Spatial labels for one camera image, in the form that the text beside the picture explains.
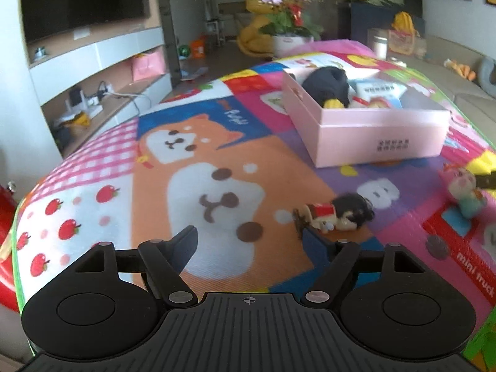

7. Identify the blue tissue pack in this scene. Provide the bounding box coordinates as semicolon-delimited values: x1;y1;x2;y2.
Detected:
350;78;408;109

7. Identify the yellow bear plush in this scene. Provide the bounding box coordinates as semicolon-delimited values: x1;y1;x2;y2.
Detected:
236;0;277;58

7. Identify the pink cardboard box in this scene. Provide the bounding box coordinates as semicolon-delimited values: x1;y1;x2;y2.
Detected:
281;68;451;168

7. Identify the beige sofa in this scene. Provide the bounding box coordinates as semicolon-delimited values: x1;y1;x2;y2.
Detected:
366;29;495;142

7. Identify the orange paper bag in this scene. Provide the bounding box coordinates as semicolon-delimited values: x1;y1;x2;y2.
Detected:
190;38;206;59

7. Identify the white wood TV cabinet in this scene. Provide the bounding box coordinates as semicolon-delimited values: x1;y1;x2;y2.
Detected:
1;0;164;176

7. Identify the red cartoon gift bag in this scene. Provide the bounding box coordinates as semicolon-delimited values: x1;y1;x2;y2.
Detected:
387;29;416;55

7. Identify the purple orchid flower pot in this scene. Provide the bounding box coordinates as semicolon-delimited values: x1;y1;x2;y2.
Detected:
255;0;323;58

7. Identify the yellow pudding toy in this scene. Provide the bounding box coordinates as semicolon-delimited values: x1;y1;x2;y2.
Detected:
323;98;346;109

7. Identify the grey neck pillow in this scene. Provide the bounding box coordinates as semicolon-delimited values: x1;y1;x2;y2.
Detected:
477;56;496;98

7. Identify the pink gift bag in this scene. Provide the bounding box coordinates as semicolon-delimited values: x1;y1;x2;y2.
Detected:
131;48;166;82

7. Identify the dark fish tank cabinet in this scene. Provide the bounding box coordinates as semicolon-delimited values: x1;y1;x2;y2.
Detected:
328;0;425;44

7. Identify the black hair doll figure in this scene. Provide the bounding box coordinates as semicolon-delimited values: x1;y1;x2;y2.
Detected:
293;193;375;238

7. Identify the colourful cartoon play mat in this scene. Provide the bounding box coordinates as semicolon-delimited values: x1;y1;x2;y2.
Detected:
12;43;495;371

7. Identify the black plush toy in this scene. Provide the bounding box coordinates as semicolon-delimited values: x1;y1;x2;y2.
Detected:
302;66;350;109

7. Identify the white thermos cup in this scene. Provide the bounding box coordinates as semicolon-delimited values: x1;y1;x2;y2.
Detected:
372;34;388;60

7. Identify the pink green plush doll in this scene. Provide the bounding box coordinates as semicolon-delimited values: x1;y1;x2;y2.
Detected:
440;164;488;219

